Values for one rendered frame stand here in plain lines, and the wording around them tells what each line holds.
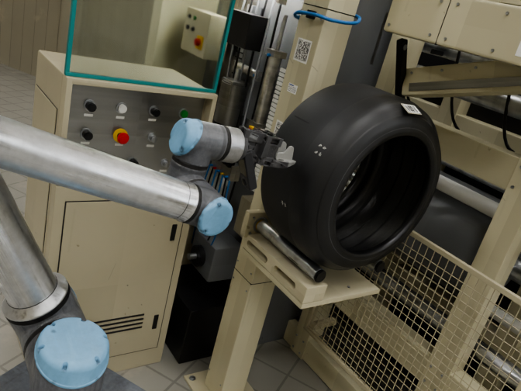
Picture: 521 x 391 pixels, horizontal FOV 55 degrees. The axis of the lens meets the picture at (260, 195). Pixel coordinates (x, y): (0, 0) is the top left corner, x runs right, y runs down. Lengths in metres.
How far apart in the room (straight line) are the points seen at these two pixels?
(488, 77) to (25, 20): 6.43
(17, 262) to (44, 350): 0.19
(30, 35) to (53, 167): 6.51
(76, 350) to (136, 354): 1.25
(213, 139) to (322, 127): 0.36
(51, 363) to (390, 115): 1.04
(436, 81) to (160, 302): 1.41
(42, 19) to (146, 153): 5.44
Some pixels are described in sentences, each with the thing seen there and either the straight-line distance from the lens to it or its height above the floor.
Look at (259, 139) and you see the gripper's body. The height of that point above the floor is 1.31.
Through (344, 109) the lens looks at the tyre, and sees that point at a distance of 1.45.
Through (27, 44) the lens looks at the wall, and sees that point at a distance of 7.47.
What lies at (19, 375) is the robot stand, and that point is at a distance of 1.52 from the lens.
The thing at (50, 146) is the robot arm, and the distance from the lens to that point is 0.93.
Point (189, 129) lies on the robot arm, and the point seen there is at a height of 1.32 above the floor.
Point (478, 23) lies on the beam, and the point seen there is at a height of 1.72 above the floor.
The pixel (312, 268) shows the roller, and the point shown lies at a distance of 1.59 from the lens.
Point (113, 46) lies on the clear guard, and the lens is 1.76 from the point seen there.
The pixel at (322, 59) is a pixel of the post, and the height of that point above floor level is 1.50.
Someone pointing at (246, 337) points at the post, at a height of 0.36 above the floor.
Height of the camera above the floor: 1.63
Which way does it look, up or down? 21 degrees down
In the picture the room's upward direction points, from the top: 15 degrees clockwise
